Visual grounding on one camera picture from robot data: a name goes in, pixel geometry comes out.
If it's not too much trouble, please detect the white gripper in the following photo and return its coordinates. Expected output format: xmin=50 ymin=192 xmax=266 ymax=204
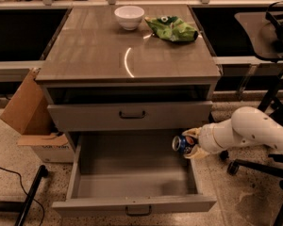
xmin=182 ymin=123 xmax=219 ymax=159

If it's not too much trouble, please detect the black stand leg left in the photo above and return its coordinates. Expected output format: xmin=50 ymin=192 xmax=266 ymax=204
xmin=0 ymin=165 xmax=48 ymax=226

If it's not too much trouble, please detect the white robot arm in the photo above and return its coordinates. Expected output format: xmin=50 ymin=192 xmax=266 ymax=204
xmin=182 ymin=106 xmax=283 ymax=159

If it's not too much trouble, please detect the white cardboard box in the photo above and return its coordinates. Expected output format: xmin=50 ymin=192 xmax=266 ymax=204
xmin=17 ymin=134 xmax=75 ymax=163

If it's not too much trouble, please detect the green chip bag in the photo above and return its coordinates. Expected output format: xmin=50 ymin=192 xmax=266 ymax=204
xmin=144 ymin=16 xmax=198 ymax=42

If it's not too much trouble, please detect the black floor cable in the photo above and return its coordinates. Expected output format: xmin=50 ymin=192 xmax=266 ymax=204
xmin=0 ymin=162 xmax=46 ymax=226

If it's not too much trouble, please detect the blue pepsi can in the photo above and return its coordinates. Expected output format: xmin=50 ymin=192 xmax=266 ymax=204
xmin=172 ymin=136 xmax=197 ymax=154

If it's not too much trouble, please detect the grey top drawer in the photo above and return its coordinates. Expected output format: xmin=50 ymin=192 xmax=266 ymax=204
xmin=48 ymin=102 xmax=212 ymax=132

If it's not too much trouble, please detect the grey drawer cabinet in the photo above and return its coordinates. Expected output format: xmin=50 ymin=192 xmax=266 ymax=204
xmin=36 ymin=6 xmax=220 ymax=145

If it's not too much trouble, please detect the white ceramic bowl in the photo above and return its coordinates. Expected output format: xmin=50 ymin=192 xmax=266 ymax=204
xmin=114 ymin=6 xmax=144 ymax=31

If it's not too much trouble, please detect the brown cardboard box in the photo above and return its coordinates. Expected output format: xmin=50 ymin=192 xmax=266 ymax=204
xmin=0 ymin=69 xmax=52 ymax=135

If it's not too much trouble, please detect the open grey middle drawer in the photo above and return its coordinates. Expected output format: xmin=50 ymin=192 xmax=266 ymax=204
xmin=53 ymin=130 xmax=216 ymax=217

